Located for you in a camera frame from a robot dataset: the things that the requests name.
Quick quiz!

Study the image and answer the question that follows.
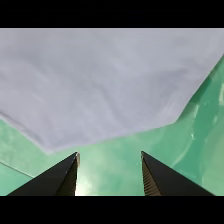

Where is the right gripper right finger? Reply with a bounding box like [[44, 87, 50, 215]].
[[140, 150, 215, 197]]

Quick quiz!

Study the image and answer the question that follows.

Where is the purple shirt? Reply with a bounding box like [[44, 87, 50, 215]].
[[0, 28, 224, 155]]

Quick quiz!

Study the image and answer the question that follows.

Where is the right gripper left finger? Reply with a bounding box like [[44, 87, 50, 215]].
[[7, 151, 81, 197]]

